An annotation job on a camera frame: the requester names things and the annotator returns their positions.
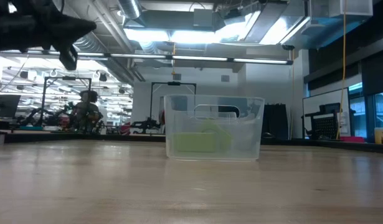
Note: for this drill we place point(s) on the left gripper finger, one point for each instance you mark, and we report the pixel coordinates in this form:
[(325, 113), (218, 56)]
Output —
[(66, 25), (68, 56)]

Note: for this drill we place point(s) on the green foam block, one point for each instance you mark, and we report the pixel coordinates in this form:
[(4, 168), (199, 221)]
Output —
[(224, 138), (194, 142)]

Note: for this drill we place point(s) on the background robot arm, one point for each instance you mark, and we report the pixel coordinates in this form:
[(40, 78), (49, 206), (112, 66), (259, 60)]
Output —
[(144, 124)]

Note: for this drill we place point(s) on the person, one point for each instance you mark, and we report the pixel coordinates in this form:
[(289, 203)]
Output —
[(85, 109)]

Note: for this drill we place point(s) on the dark computer monitor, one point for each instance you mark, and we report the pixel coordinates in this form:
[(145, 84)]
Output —
[(4, 105)]

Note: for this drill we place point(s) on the red background object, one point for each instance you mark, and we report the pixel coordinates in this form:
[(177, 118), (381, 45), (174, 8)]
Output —
[(125, 129)]

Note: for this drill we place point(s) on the long ceiling light bar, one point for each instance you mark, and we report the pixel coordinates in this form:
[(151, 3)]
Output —
[(194, 58)]

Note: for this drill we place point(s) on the grey ceiling box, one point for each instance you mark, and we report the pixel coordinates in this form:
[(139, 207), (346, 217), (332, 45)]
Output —
[(203, 18)]

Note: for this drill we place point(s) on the clear plastic bin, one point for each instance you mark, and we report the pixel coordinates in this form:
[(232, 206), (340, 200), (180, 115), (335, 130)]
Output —
[(241, 149)]

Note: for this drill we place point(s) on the black cabinet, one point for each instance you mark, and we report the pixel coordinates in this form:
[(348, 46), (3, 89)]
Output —
[(275, 121)]

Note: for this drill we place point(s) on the whiteboard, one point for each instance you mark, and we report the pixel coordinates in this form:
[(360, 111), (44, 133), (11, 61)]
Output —
[(312, 105)]

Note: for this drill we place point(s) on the black pegboard cart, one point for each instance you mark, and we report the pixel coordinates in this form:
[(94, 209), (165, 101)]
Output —
[(325, 127)]

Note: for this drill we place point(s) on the red bundle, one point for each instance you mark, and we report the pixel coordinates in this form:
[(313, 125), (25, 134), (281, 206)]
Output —
[(351, 139)]

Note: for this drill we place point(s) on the yellow container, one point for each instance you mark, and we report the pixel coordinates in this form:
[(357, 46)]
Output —
[(380, 137)]

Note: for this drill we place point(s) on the black frame stand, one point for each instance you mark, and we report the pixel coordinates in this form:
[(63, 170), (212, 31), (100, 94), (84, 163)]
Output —
[(43, 93)]

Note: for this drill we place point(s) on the round silver ceiling duct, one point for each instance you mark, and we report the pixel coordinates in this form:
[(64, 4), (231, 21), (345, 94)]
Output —
[(129, 7)]

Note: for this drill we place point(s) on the black aluminium table frame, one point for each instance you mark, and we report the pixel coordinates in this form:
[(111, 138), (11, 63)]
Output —
[(132, 137)]

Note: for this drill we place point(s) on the grey metal post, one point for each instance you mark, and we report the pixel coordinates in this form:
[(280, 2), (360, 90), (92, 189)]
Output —
[(1, 141)]

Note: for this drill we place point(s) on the black camera rig frame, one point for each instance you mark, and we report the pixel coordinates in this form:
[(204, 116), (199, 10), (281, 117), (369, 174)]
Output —
[(174, 83)]

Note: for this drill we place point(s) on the grey wall vent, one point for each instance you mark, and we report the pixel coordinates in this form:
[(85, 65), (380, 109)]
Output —
[(177, 77), (225, 78)]

